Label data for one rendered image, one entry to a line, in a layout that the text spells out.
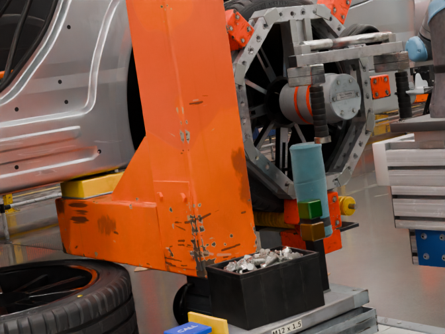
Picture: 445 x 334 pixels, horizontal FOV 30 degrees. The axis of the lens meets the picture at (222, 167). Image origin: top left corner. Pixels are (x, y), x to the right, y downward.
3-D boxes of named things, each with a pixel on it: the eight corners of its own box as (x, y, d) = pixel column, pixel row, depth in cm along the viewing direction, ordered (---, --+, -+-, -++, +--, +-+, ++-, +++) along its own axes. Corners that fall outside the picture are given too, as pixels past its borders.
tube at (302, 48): (299, 56, 238) (295, 19, 237) (349, 48, 223) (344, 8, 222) (253, 62, 228) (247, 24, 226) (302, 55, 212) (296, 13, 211)
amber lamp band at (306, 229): (314, 236, 187) (311, 219, 186) (326, 238, 184) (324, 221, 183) (301, 241, 184) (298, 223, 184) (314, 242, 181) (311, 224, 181)
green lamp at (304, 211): (310, 215, 186) (308, 197, 186) (324, 216, 183) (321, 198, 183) (298, 219, 184) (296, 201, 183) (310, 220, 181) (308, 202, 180)
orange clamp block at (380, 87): (354, 101, 263) (373, 97, 268) (373, 99, 257) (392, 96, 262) (351, 79, 262) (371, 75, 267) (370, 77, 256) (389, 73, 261)
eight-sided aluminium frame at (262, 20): (367, 175, 265) (346, 2, 258) (383, 175, 259) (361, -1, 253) (236, 211, 231) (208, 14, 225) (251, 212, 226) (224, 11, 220)
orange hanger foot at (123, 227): (112, 240, 246) (93, 124, 242) (220, 255, 205) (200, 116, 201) (61, 254, 236) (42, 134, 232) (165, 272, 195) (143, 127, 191)
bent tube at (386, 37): (346, 50, 250) (342, 14, 249) (396, 42, 235) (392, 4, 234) (304, 55, 240) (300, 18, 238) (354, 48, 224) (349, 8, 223)
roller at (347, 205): (296, 209, 275) (294, 192, 274) (363, 213, 252) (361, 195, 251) (284, 213, 271) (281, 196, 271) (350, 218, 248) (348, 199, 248)
